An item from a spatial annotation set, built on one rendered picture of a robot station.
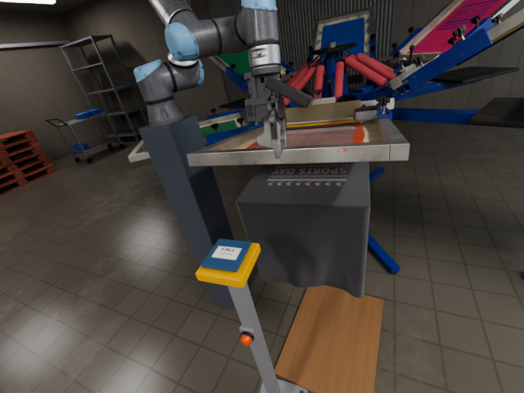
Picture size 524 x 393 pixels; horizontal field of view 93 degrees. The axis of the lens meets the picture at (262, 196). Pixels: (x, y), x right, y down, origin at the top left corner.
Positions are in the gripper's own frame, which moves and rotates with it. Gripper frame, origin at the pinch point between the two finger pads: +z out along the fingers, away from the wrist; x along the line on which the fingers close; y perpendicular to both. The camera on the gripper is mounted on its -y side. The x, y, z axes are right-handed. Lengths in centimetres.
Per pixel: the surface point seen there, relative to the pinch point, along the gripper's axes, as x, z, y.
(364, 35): -235, -58, -21
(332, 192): -17.1, 18.2, -11.0
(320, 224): -10.6, 26.9, -7.5
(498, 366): -41, 111, -79
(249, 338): 16, 53, 11
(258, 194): -14.7, 18.5, 14.9
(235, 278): 22.3, 24.6, 7.2
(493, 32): -68, -26, -64
